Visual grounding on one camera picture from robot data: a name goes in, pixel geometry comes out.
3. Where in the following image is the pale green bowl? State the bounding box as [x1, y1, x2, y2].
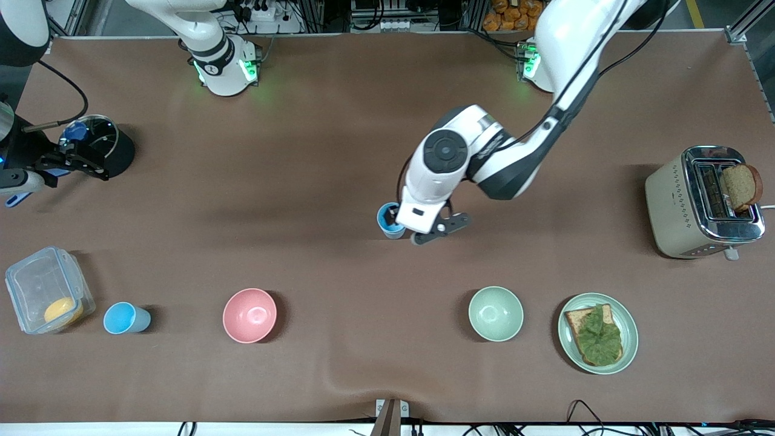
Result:
[468, 286, 524, 343]

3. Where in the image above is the green lettuce leaf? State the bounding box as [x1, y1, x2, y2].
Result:
[573, 305, 623, 366]

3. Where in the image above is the dark brown toast slice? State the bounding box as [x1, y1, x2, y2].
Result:
[722, 163, 764, 213]

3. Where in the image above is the black pot blue handle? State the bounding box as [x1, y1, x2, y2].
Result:
[5, 114, 136, 208]

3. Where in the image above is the clear plastic food container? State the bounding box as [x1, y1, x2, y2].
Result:
[5, 246, 96, 335]

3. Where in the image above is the pale green plate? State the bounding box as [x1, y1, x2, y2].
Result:
[558, 292, 639, 375]

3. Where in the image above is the yellow round food piece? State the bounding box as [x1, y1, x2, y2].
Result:
[44, 297, 84, 326]

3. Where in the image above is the beige chrome toaster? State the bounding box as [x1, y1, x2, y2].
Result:
[644, 145, 766, 261]

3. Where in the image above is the brown bread slice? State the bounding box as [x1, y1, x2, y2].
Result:
[564, 303, 624, 368]

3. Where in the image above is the black looped floor cable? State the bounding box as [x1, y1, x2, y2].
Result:
[566, 399, 606, 436]

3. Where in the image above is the metal table edge bracket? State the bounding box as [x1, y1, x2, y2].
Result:
[375, 398, 410, 436]

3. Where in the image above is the white power strip with plugs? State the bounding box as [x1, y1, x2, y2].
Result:
[242, 0, 285, 22]

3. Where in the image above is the aluminium frame profile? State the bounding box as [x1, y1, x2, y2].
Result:
[51, 0, 116, 36]
[725, 0, 775, 46]

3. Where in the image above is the pink bowl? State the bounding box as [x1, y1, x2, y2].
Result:
[222, 288, 278, 344]

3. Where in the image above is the orange snack bag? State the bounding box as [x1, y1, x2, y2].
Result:
[483, 0, 543, 32]

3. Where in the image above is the glass lid blue knob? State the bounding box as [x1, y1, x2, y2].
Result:
[61, 118, 117, 165]

